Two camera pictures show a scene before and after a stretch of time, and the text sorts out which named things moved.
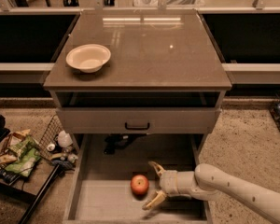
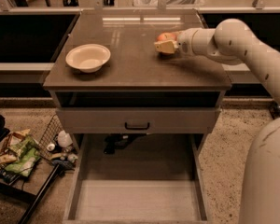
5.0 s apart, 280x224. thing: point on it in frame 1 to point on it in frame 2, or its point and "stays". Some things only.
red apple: (139, 186) to (166, 36)
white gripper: (169, 181) to (185, 42)
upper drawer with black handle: (138, 120) stays
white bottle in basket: (63, 139) stays
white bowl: (88, 58) stays
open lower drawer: (106, 163) stays
